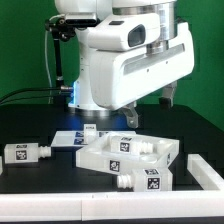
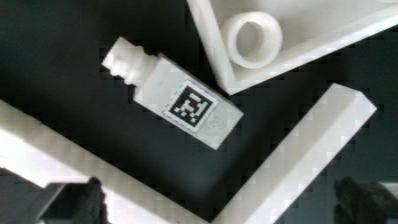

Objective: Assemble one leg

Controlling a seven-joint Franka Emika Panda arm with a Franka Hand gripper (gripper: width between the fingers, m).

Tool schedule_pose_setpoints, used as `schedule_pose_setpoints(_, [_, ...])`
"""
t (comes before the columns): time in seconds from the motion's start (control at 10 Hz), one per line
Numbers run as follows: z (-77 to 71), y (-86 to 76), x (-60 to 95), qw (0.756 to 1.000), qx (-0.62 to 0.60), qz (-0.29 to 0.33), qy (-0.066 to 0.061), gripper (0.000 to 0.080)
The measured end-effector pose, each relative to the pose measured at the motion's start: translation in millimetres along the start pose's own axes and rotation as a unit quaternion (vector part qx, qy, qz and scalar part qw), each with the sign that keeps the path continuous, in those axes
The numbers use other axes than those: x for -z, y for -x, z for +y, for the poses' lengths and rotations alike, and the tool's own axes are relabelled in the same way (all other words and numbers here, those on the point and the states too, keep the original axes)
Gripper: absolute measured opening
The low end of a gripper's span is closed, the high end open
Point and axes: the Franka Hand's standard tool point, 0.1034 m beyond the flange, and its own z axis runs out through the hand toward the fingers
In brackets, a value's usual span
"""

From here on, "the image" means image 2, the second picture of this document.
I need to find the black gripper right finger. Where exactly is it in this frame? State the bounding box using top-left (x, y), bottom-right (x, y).
top-left (334, 178), bottom-right (398, 224)

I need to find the white leg with tag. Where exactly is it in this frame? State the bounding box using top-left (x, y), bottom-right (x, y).
top-left (101, 37), bottom-right (243, 150)

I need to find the white L-shaped fence wall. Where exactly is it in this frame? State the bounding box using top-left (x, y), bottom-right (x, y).
top-left (0, 84), bottom-right (376, 224)

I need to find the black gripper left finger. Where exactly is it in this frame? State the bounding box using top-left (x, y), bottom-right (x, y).
top-left (35, 177), bottom-right (110, 224)

